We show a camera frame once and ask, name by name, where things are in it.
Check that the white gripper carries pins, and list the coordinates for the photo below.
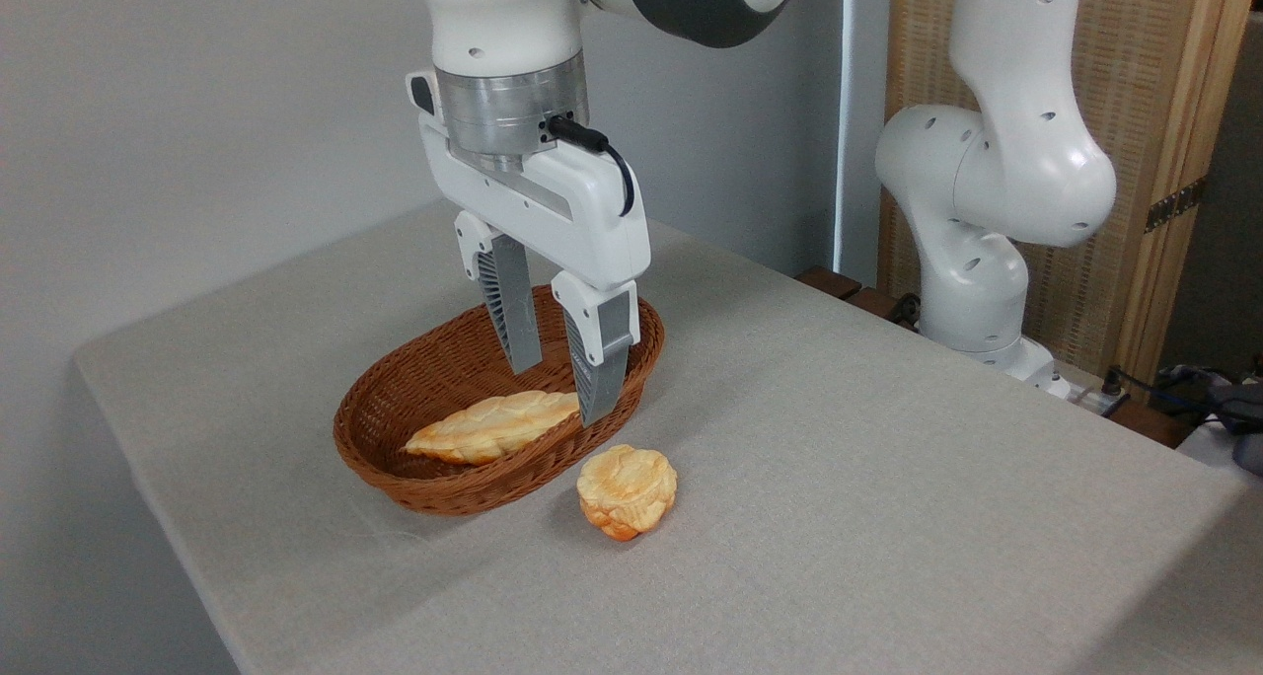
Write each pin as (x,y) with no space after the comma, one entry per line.
(582,211)

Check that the round bread bun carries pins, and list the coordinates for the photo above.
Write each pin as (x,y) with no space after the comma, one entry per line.
(627,487)

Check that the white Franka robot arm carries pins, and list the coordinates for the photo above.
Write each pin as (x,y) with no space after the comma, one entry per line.
(503,14)

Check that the long braided bread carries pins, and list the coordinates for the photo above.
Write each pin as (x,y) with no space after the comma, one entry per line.
(493,423)

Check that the brown wicker basket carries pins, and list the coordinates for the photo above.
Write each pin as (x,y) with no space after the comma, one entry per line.
(424,379)

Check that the dark wooden mounting board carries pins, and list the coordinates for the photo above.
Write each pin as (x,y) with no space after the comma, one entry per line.
(839,285)

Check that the grey tablecloth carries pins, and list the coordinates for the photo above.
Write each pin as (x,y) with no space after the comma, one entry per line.
(888,507)

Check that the white power strip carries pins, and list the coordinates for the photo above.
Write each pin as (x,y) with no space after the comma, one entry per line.
(1090,397)

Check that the wooden rattan folding screen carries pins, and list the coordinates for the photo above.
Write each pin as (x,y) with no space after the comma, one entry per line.
(1135,83)

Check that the dark metal hinge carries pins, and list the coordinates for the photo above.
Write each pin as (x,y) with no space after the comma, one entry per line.
(1174,204)

